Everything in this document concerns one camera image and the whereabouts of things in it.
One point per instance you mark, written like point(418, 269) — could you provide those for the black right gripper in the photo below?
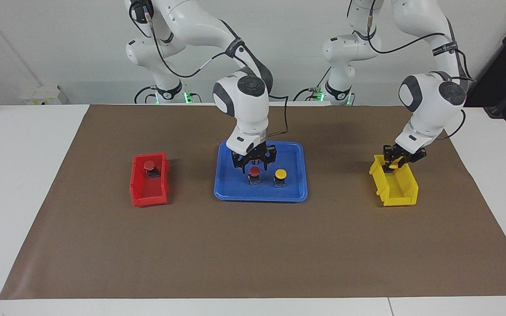
point(255, 156)

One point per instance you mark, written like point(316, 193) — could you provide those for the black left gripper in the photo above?
point(409, 156)

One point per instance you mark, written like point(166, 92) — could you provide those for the red push button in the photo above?
point(254, 170)
point(149, 165)

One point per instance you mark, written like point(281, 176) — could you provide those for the yellow push button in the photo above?
point(393, 166)
point(281, 174)

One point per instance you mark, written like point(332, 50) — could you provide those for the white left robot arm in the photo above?
point(428, 101)

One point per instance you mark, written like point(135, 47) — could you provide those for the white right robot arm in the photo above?
point(244, 105)

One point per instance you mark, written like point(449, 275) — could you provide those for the yellow plastic bin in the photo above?
point(400, 193)

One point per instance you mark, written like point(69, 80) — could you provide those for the blue plastic tray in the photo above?
point(292, 188)

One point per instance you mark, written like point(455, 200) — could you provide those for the brown table mat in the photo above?
point(235, 245)

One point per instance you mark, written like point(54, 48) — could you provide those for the red plastic bin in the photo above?
point(147, 195)

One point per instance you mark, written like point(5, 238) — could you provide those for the white box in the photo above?
point(42, 95)

